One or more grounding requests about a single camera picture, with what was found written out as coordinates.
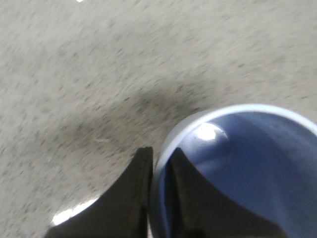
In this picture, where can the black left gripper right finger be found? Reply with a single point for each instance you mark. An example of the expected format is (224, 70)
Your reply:
(197, 209)

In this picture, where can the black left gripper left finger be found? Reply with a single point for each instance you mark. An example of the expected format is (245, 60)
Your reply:
(120, 212)

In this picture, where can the blue plastic cup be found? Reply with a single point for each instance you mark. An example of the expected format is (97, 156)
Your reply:
(262, 157)

